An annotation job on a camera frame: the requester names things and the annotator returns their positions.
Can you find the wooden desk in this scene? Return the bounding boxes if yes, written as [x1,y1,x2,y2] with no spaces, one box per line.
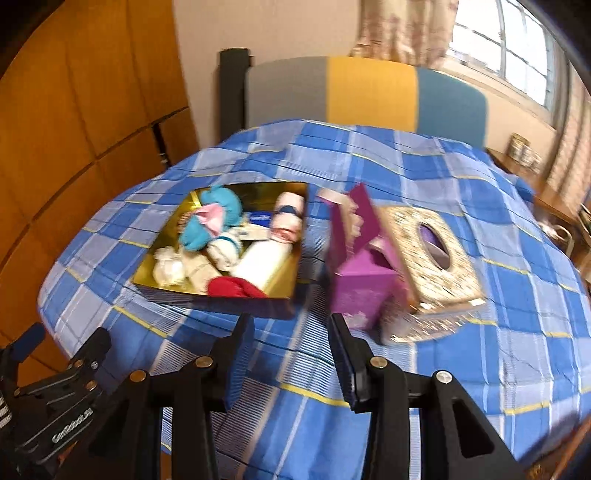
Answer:
[484,147,591,260]

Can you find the purple carton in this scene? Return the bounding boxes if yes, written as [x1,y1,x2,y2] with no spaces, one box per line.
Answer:
[318,183,408,332]

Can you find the white knit gloves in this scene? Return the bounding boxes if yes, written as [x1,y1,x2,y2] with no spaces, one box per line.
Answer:
[205,233,243,273]

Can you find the gold tin box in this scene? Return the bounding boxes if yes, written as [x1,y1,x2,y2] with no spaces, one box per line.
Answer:
[132,181,310,319]

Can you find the white fluffy cloth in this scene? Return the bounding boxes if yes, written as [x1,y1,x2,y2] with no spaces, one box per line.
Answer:
[152,246,186,289]

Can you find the wooden wardrobe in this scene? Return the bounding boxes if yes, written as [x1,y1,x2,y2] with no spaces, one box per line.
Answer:
[0,0,204,366]

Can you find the black rolled mat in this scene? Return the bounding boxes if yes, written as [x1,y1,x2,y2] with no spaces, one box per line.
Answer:
[220,48,254,140]

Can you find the boxes on desk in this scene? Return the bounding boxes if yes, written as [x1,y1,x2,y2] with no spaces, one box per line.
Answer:
[507,133,544,172]

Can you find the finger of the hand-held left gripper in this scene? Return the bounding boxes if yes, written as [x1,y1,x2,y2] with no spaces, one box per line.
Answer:
[8,322,46,363]
[69,327,112,370]

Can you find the red soft cloth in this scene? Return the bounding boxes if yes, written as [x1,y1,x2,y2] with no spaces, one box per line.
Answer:
[207,275,269,299]

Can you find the teal plush toy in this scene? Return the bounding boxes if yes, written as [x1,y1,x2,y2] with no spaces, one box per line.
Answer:
[177,185,243,253]

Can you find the blue tissue pack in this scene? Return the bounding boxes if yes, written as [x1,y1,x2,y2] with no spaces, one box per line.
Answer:
[239,209,273,241]

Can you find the white towel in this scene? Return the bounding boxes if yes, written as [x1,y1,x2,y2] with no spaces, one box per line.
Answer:
[229,239,297,287]

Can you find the silver ornate tissue box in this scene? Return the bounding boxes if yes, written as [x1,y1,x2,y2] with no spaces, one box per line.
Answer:
[376,206,487,345]

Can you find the pink towel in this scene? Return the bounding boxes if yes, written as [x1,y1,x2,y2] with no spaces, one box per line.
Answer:
[272,192,308,243]

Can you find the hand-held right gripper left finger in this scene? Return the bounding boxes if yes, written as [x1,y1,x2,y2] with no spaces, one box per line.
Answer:
[65,314,256,480]

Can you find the cream socks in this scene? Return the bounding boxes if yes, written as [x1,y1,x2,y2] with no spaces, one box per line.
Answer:
[182,253,223,294]

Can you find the barred window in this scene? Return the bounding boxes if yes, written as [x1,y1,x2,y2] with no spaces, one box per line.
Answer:
[445,0,562,112]

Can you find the grey yellow blue headboard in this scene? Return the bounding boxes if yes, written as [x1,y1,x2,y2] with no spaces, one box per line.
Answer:
[244,55,489,149]

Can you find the floral curtain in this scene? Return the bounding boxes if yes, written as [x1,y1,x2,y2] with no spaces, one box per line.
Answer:
[348,0,458,70]
[544,64,591,209]

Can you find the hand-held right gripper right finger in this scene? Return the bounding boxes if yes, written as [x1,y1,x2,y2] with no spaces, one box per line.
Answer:
[329,312,527,480]

